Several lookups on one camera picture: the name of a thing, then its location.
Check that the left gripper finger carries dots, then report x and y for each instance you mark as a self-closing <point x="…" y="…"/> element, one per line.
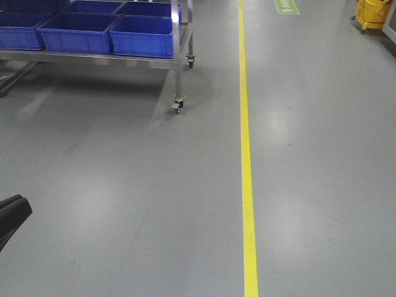
<point x="14" y="211"/>

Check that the steel wheeled cart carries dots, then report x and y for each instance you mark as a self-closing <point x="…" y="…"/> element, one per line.
<point x="182" y="45"/>

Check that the front-left blue cart bin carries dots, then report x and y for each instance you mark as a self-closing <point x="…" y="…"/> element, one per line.
<point x="19" y="30"/>

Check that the front-middle blue cart bin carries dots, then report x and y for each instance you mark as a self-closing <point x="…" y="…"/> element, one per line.
<point x="78" y="33"/>

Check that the front-right blue cart bin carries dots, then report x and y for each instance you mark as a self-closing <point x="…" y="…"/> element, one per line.
<point x="140" y="36"/>

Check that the green safety floor sign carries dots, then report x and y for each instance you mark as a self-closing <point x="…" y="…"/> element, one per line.
<point x="287" y="7"/>

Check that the yellow mop bucket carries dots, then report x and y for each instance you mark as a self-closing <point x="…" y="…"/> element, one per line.
<point x="371" y="14"/>

